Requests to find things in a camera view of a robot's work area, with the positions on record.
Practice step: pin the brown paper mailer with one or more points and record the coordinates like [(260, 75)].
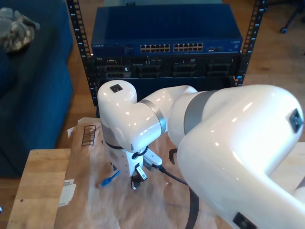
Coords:
[(107, 202)]

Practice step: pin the white shipping label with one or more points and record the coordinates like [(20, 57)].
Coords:
[(68, 192)]

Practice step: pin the black rack server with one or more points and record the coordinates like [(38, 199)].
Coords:
[(166, 63)]

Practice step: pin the blue sofa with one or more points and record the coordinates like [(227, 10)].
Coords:
[(35, 95)]

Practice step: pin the camouflage cloth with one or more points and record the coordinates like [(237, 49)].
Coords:
[(16, 31)]

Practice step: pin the black rack frame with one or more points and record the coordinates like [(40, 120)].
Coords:
[(79, 35)]

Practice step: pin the blue network switch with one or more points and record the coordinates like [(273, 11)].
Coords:
[(166, 23)]

